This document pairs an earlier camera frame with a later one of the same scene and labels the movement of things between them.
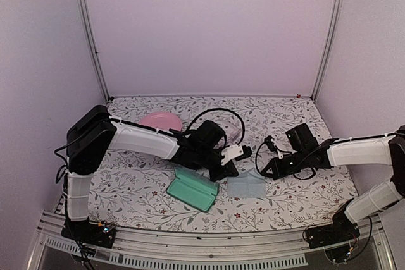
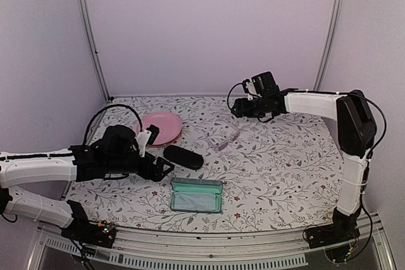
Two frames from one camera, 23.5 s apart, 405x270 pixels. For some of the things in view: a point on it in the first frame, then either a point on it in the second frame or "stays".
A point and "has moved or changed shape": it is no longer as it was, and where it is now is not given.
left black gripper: x=230 y=171 → x=156 y=175
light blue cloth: x=250 y=185 → x=196 y=202
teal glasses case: x=194 y=187 has moved or changed shape
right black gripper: x=278 y=171 → x=242 y=110
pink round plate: x=162 y=120 stays
